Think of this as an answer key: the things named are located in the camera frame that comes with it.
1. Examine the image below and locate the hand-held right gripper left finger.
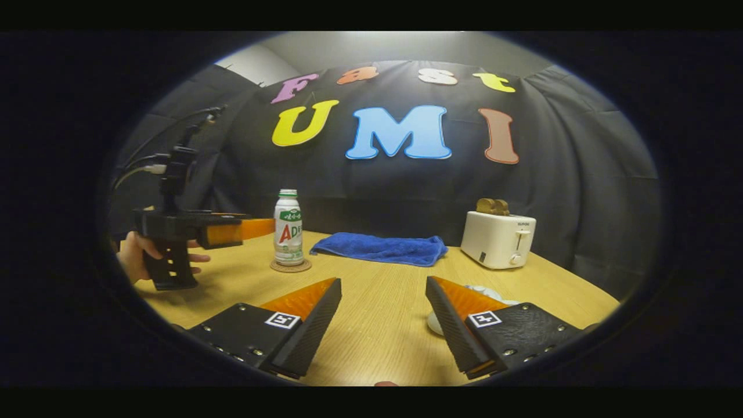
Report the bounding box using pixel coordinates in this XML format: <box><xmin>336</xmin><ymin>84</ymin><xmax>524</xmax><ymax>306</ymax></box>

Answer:
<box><xmin>186</xmin><ymin>277</ymin><xmax>343</xmax><ymax>379</ymax></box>

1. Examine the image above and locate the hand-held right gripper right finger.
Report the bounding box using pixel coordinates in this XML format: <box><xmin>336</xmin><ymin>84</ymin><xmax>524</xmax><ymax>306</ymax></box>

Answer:
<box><xmin>425</xmin><ymin>275</ymin><xmax>583</xmax><ymax>381</ymax></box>

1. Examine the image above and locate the white blue teacup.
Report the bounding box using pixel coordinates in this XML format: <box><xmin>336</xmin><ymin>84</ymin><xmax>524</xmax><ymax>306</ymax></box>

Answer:
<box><xmin>427</xmin><ymin>298</ymin><xmax>521</xmax><ymax>337</ymax></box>

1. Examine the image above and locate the white teacup lid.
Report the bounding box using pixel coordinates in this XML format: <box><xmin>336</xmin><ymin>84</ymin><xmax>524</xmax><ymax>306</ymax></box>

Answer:
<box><xmin>464</xmin><ymin>284</ymin><xmax>504</xmax><ymax>301</ymax></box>

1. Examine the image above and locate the round brown coaster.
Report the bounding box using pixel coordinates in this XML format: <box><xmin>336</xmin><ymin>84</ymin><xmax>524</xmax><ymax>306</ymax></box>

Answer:
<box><xmin>270</xmin><ymin>258</ymin><xmax>313</xmax><ymax>273</ymax></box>

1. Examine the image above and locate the white water bottle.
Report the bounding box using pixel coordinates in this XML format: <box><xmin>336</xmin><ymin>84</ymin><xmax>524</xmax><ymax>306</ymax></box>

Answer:
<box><xmin>273</xmin><ymin>189</ymin><xmax>304</xmax><ymax>266</ymax></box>

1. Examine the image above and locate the white toaster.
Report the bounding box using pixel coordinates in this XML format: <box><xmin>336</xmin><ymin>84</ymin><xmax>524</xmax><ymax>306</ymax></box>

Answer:
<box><xmin>461</xmin><ymin>211</ymin><xmax>537</xmax><ymax>270</ymax></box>

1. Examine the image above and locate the blue towel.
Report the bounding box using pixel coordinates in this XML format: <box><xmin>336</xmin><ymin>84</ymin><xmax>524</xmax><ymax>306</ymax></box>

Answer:
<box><xmin>309</xmin><ymin>232</ymin><xmax>449</xmax><ymax>268</ymax></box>

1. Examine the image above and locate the black backdrop cloth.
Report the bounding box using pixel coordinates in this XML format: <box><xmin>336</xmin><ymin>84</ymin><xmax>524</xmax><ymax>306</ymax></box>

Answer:
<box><xmin>110</xmin><ymin>60</ymin><xmax>662</xmax><ymax>302</ymax></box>

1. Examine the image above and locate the white cable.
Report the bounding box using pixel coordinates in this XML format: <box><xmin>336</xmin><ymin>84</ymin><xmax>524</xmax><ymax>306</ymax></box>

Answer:
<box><xmin>113</xmin><ymin>164</ymin><xmax>168</xmax><ymax>192</ymax></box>

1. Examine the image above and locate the black cable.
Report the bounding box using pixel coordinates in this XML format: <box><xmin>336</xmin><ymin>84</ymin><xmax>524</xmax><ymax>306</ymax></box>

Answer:
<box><xmin>116</xmin><ymin>106</ymin><xmax>227</xmax><ymax>175</ymax></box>

